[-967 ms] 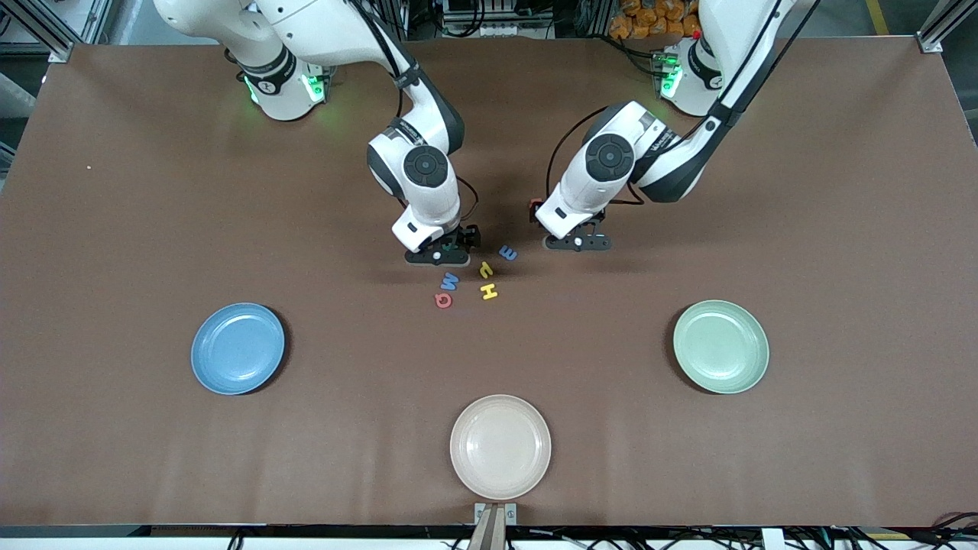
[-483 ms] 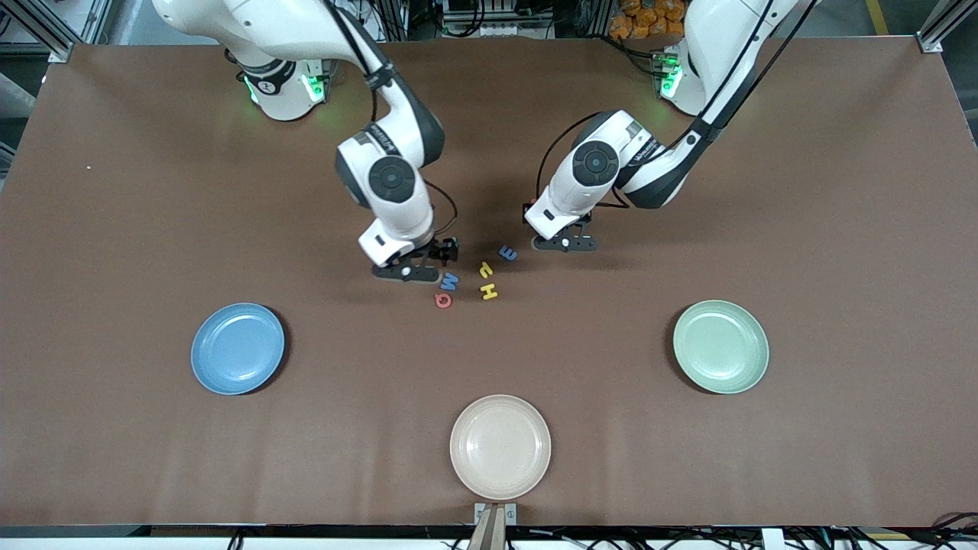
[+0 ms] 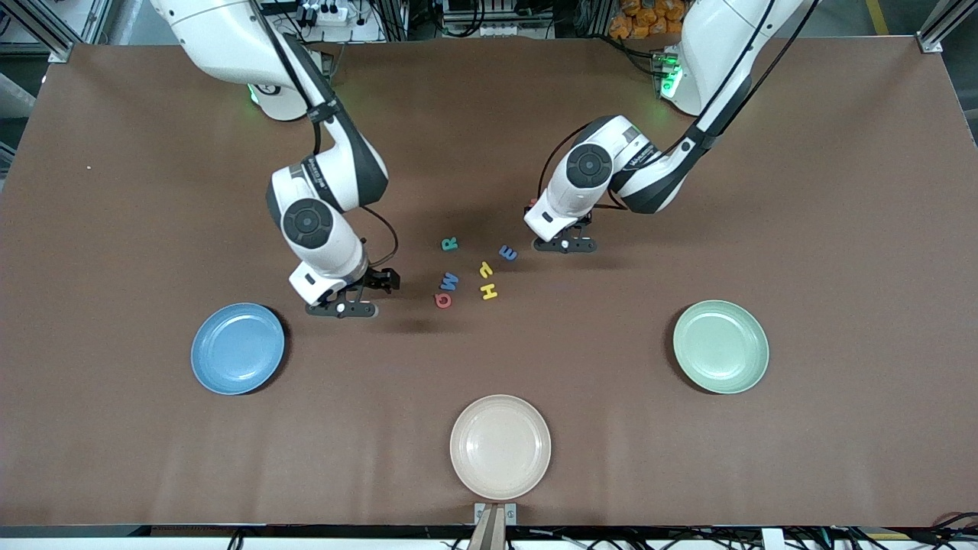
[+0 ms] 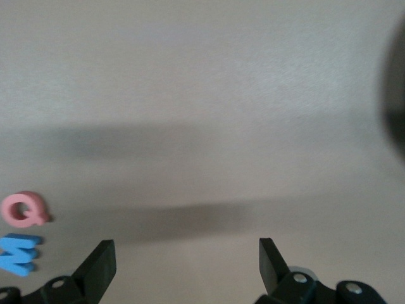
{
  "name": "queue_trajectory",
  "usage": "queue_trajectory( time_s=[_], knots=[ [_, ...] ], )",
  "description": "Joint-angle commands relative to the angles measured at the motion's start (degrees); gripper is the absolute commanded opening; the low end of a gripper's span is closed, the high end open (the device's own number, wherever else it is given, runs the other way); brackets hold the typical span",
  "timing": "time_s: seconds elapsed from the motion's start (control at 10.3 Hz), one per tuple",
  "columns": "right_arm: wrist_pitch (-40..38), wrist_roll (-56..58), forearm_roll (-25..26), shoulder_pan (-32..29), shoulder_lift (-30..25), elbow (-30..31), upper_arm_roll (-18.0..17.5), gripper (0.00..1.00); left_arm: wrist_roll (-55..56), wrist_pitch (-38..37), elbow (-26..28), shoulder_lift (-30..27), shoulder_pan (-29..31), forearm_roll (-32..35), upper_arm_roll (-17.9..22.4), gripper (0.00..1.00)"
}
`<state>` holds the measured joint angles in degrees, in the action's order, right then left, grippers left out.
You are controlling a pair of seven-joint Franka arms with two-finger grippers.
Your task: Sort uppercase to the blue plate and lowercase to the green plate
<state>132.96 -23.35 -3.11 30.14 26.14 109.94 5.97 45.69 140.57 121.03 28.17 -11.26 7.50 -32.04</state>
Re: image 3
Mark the orange packaged goods pile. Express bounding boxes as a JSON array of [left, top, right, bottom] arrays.
[[609, 0, 686, 40]]

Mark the green plastic plate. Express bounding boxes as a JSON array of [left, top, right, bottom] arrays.
[[672, 299, 770, 395]]

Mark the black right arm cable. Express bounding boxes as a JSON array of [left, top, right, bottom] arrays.
[[248, 0, 400, 270]]

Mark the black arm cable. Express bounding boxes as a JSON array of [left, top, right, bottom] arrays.
[[248, 0, 400, 270], [537, 0, 822, 211]]

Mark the white power strip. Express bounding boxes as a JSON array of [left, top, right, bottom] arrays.
[[300, 2, 360, 28]]

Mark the blue plastic plate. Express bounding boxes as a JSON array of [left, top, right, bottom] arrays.
[[190, 302, 286, 396]]

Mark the beige plastic plate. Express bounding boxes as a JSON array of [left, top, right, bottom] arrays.
[[449, 394, 552, 501]]

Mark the grey metal equipment rack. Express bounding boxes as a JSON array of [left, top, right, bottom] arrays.
[[439, 0, 536, 39]]

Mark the aluminium frame post with bracket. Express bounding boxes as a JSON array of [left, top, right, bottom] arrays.
[[917, 0, 978, 54], [0, 0, 115, 63]]

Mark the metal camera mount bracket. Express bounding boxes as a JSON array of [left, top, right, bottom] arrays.
[[466, 502, 519, 550]]

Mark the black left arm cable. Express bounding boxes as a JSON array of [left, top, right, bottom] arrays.
[[537, 0, 822, 211]]

